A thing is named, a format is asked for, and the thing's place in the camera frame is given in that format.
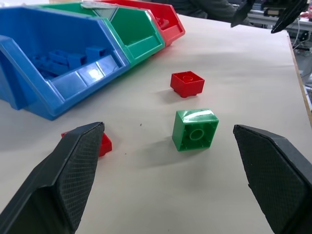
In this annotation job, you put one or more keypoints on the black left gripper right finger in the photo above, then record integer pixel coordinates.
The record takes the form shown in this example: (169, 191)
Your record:
(278, 180)

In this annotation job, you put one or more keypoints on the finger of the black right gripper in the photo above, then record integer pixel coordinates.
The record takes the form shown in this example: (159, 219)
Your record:
(241, 14)
(288, 17)

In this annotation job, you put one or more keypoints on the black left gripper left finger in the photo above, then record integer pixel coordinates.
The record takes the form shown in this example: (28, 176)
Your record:
(61, 185)

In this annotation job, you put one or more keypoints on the person in dark clothing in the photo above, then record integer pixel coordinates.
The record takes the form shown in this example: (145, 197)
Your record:
(214, 9)

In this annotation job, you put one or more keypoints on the red flat toy block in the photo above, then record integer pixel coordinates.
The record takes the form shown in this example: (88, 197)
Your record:
(106, 145)

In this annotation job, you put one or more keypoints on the red plastic storage bin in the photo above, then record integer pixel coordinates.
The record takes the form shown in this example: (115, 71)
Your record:
(170, 30)

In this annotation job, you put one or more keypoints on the red square toy block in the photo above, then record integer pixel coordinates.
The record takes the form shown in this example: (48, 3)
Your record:
(192, 86)

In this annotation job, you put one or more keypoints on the green plastic storage bin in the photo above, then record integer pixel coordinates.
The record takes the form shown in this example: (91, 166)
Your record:
(136, 26)

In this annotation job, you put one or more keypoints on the green square toy block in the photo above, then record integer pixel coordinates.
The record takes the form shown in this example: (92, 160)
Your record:
(181, 129)

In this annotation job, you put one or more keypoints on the blue toy block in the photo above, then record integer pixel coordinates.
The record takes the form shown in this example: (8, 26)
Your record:
(38, 62)
(57, 56)
(96, 53)
(75, 62)

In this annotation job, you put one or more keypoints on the grey clear plastic sheet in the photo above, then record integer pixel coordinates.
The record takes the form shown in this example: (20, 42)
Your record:
(102, 11)

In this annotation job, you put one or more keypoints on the blue plastic storage bin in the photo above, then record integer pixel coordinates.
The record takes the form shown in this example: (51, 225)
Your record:
(73, 29)

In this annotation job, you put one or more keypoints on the grey metal frame bench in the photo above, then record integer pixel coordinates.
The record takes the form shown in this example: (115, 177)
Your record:
(264, 19)

